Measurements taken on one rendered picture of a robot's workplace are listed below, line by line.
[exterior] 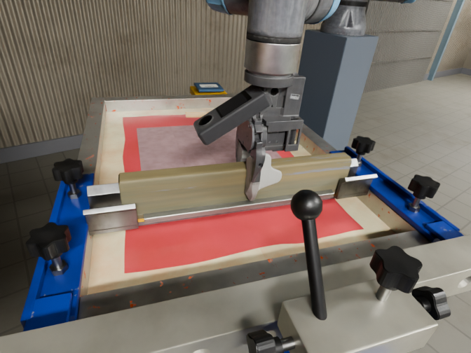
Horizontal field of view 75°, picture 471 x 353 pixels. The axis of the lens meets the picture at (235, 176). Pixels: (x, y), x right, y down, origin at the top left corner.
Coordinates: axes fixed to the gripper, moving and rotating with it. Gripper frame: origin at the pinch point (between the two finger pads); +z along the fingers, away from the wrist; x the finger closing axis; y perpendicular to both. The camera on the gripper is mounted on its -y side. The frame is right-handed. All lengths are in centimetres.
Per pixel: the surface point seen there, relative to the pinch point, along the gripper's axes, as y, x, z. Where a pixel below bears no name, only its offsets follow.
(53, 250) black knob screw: -27.1, -12.7, -3.8
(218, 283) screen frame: -9.1, -16.9, 2.1
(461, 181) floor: 249, 111, 101
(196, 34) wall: 46, 269, 11
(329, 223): 14.8, -6.5, 5.5
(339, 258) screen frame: 8.9, -17.1, 2.1
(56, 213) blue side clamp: -29.5, -0.4, 0.1
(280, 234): 4.8, -7.0, 5.6
